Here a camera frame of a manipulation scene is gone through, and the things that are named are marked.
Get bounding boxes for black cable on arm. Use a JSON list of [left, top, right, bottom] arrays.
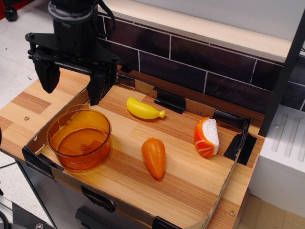
[[94, 0, 117, 39]]

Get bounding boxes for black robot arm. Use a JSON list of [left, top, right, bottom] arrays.
[[25, 0, 120, 105]]

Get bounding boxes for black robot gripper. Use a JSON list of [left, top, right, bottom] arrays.
[[25, 7, 120, 106]]

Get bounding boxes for white ribbed sink unit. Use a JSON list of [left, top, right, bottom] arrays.
[[249, 105, 305, 217]]

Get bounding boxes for salmon sushi toy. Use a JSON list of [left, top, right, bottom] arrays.
[[194, 117, 219, 158]]

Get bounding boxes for black vertical metal post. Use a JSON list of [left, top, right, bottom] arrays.
[[259, 12, 305, 137]]

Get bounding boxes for black caster wheel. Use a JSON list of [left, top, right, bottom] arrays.
[[4, 5, 18, 21]]

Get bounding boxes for orange transparent plastic pot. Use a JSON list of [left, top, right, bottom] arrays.
[[47, 104, 112, 171]]

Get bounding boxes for cardboard fence with black tape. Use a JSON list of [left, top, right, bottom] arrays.
[[22, 75, 256, 229]]

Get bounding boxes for yellow toy banana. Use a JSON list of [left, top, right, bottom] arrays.
[[126, 97, 165, 120]]

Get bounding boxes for orange toy carrot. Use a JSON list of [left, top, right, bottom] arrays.
[[141, 137, 166, 179]]

